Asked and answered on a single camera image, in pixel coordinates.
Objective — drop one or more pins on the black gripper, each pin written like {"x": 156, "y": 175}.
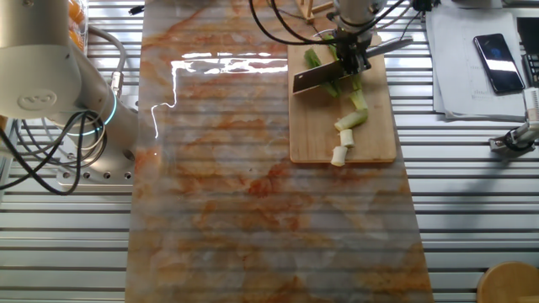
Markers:
{"x": 353, "y": 38}

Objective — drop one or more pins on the steel kitchen cleaver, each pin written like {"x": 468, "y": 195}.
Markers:
{"x": 316, "y": 78}

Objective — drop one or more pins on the short pale green scallion piece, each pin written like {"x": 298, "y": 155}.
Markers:
{"x": 359, "y": 100}

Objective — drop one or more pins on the green scallion leaf piece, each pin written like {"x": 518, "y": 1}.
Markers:
{"x": 312, "y": 59}

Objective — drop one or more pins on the short white scallion piece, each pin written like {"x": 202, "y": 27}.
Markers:
{"x": 347, "y": 138}
{"x": 350, "y": 120}
{"x": 338, "y": 155}

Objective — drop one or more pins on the wooden knife rack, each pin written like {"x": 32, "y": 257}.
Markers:
{"x": 309, "y": 12}

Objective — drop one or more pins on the wooden cutting board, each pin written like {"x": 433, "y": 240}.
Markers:
{"x": 311, "y": 126}

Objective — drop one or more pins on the white paper stack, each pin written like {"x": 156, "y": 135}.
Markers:
{"x": 455, "y": 63}

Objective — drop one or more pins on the black smartphone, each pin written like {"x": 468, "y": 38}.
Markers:
{"x": 499, "y": 63}

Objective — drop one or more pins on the black keyboard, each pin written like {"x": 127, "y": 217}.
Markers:
{"x": 530, "y": 33}

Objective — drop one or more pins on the metal clamp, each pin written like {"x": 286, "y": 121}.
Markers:
{"x": 516, "y": 139}

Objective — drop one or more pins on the orange marble pattern mat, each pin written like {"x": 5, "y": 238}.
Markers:
{"x": 252, "y": 210}

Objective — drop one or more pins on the round wooden disc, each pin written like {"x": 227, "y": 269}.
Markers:
{"x": 509, "y": 284}

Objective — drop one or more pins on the round orange fruit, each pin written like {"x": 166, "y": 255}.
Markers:
{"x": 76, "y": 10}
{"x": 78, "y": 40}

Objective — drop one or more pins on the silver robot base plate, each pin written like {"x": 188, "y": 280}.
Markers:
{"x": 105, "y": 181}

